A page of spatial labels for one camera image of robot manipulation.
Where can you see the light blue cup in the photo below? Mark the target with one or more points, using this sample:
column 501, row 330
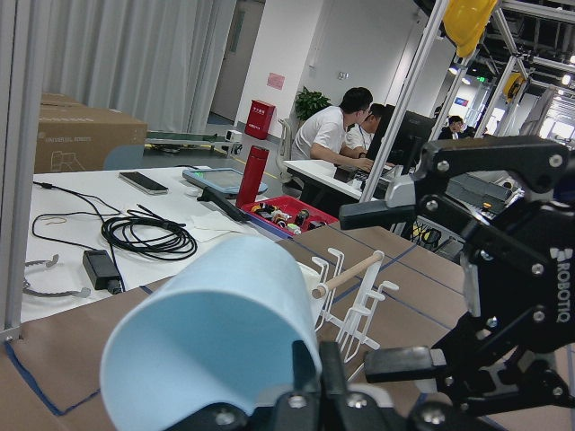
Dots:
column 221, row 330

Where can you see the cardboard box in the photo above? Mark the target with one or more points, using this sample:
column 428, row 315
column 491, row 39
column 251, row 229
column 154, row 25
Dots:
column 73, row 137

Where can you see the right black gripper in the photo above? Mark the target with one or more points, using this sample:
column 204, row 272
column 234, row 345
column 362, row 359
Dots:
column 519, row 281

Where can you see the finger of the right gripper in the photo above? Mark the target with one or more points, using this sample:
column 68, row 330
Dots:
column 399, row 205

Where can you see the white wire cup rack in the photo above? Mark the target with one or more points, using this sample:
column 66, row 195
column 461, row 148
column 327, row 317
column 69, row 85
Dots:
column 354, row 326

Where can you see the black smartphone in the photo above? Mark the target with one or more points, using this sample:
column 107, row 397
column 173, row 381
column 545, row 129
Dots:
column 143, row 183

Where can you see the green potted plant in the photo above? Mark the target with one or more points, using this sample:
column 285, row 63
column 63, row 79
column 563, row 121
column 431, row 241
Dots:
column 307, row 103

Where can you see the aluminium frame post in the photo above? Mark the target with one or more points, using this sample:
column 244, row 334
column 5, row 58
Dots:
column 24, row 40

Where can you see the black power adapter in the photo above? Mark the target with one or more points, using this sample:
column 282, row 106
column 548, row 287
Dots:
column 102, row 272

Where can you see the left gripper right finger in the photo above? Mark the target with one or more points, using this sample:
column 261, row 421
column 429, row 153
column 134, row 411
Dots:
column 341, row 408

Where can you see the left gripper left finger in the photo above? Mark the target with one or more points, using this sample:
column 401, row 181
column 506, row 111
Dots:
column 298, row 407

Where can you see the red parts tray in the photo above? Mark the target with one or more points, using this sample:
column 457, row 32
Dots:
column 286, row 216

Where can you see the red thermos bottle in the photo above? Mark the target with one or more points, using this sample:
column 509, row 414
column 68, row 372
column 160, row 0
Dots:
column 252, row 175

